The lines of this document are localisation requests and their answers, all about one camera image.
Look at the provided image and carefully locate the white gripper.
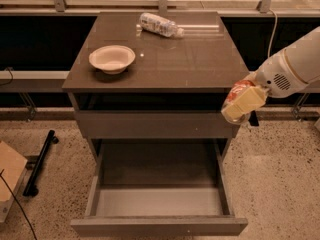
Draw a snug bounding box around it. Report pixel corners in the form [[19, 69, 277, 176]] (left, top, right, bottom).
[[235, 49, 299, 112]]

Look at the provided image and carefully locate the red coke can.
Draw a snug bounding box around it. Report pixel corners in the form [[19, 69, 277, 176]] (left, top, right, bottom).
[[221, 80, 254, 125]]

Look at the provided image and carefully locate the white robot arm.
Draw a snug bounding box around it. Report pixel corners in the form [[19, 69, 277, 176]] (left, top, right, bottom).
[[221, 27, 320, 124]]

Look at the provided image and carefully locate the dark grey drawer cabinet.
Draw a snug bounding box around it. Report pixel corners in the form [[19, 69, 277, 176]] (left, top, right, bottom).
[[63, 12, 248, 155]]

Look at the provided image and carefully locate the open grey middle drawer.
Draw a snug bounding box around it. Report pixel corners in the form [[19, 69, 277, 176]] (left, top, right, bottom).
[[71, 139, 248, 237]]

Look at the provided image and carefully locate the closed grey top drawer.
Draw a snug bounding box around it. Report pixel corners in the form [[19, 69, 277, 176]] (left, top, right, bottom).
[[75, 111, 239, 139]]

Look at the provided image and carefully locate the clear plastic water bottle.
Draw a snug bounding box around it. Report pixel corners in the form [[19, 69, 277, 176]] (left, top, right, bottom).
[[139, 13, 184, 38]]

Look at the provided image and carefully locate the white bowl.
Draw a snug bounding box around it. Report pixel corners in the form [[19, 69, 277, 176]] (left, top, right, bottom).
[[89, 45, 135, 75]]

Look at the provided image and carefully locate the black bar on floor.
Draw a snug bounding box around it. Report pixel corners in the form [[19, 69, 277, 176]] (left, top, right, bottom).
[[23, 130, 59, 197]]

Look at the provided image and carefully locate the brown cardboard box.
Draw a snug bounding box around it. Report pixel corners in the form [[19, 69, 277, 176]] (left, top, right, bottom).
[[0, 141, 27, 224]]

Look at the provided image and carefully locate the white cable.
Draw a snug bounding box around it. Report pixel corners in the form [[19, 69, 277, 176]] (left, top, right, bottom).
[[267, 9, 279, 59]]

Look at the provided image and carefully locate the black cable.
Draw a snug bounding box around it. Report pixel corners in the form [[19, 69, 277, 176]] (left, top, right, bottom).
[[0, 169, 38, 240]]

